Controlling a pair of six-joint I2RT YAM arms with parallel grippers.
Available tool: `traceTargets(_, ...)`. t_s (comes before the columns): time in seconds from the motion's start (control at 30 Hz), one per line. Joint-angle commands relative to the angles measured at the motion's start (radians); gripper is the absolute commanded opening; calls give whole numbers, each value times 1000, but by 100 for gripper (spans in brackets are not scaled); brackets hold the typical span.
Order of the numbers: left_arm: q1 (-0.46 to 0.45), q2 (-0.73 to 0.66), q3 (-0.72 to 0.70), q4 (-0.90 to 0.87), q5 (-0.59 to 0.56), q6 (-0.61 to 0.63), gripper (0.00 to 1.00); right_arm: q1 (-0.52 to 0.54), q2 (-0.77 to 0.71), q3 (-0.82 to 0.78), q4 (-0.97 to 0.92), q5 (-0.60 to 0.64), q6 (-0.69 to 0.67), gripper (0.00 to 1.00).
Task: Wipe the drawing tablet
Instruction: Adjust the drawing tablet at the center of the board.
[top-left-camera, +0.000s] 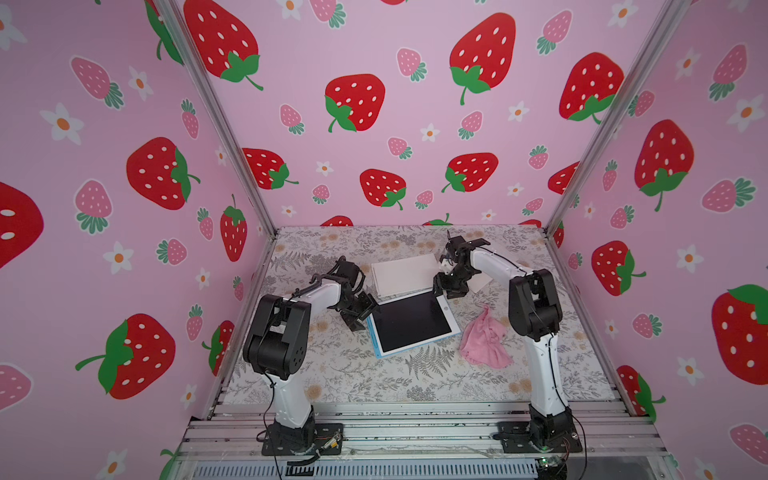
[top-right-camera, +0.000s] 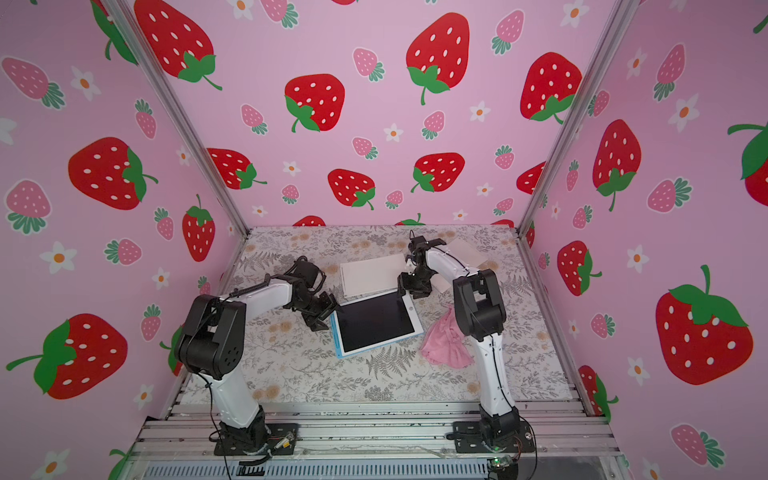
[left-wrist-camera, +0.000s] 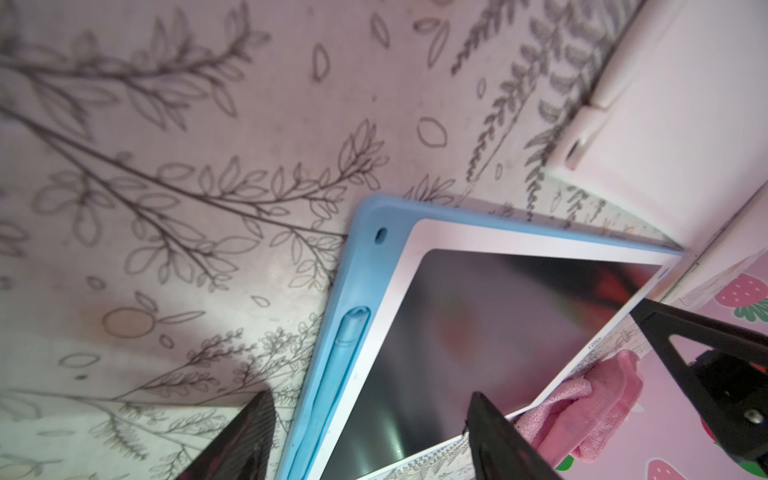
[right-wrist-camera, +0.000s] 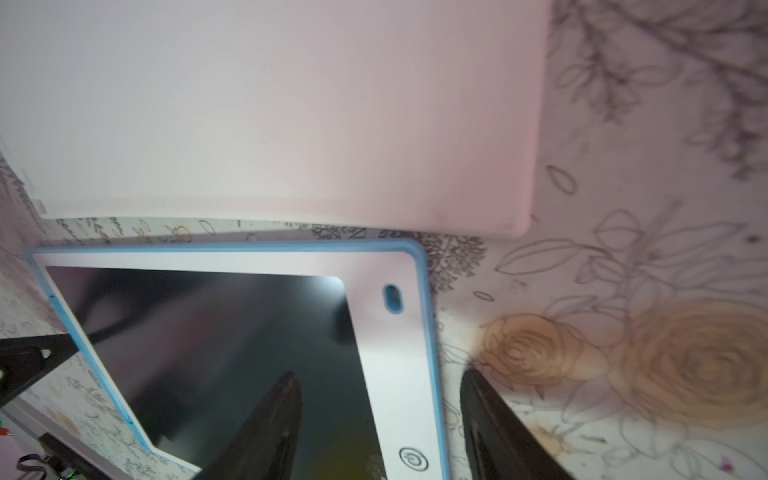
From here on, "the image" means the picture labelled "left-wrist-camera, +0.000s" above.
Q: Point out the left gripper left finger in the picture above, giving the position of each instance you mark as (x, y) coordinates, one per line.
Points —
(242, 449)

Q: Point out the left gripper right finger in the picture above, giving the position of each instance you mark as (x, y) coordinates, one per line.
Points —
(498, 451)

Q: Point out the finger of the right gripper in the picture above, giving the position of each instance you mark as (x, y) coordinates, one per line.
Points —
(721, 369)

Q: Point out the pink fluffy cloth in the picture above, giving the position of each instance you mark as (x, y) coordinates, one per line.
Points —
(582, 414)

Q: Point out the white drawing tablet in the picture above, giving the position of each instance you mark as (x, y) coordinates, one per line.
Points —
(675, 131)

